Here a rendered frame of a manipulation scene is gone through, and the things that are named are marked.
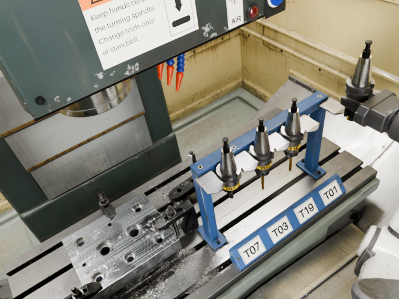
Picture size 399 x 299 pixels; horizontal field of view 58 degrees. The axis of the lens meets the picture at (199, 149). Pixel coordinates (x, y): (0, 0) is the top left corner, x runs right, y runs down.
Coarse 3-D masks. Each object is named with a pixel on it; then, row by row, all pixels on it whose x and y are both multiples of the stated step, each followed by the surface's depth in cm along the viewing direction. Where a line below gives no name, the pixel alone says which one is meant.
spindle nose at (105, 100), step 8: (128, 80) 69; (112, 88) 65; (120, 88) 67; (128, 88) 70; (96, 96) 64; (104, 96) 65; (112, 96) 66; (120, 96) 68; (72, 104) 64; (80, 104) 64; (88, 104) 64; (96, 104) 65; (104, 104) 66; (112, 104) 67; (64, 112) 67; (72, 112) 66; (80, 112) 66; (88, 112) 66; (96, 112) 66
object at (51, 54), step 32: (0, 0) 37; (32, 0) 39; (64, 0) 41; (224, 0) 53; (256, 0) 57; (0, 32) 39; (32, 32) 41; (64, 32) 43; (192, 32) 53; (224, 32) 57; (0, 64) 41; (32, 64) 43; (64, 64) 45; (96, 64) 47; (128, 64) 50; (32, 96) 45; (64, 96) 47
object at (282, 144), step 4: (272, 132) 99; (276, 132) 99; (268, 136) 98; (272, 136) 98; (276, 136) 98; (280, 136) 97; (272, 140) 97; (276, 140) 97; (280, 140) 96; (284, 140) 96; (288, 140) 96; (276, 144) 95; (280, 144) 95; (284, 144) 95; (288, 144) 95; (276, 148) 94; (280, 148) 94; (284, 148) 94
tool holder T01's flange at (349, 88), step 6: (372, 78) 85; (348, 84) 84; (372, 84) 83; (348, 90) 85; (354, 90) 83; (360, 90) 82; (366, 90) 82; (372, 90) 84; (354, 96) 84; (360, 96) 84; (366, 96) 84
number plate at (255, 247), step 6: (252, 240) 105; (258, 240) 106; (246, 246) 104; (252, 246) 105; (258, 246) 106; (240, 252) 104; (246, 252) 104; (252, 252) 105; (258, 252) 106; (246, 258) 104; (252, 258) 105; (246, 264) 104
